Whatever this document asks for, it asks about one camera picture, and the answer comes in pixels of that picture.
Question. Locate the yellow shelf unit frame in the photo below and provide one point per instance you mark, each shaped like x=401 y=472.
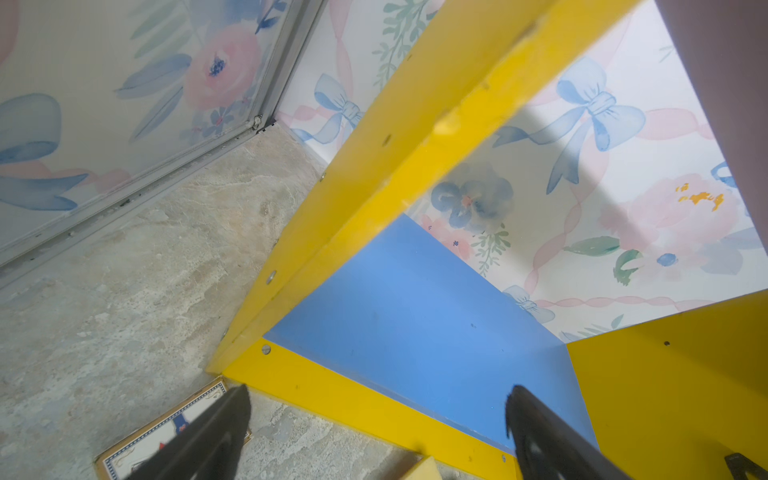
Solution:
x=559 y=149

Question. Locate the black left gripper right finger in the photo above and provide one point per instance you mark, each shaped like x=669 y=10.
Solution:
x=546 y=447

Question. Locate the pale yellow sponge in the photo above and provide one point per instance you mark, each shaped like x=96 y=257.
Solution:
x=424 y=469

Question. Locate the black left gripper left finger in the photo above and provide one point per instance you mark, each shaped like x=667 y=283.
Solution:
x=210 y=448

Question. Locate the pink upper shelf board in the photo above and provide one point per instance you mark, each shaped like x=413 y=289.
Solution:
x=723 y=47

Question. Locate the small playing card box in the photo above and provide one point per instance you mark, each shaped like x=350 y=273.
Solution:
x=125 y=457

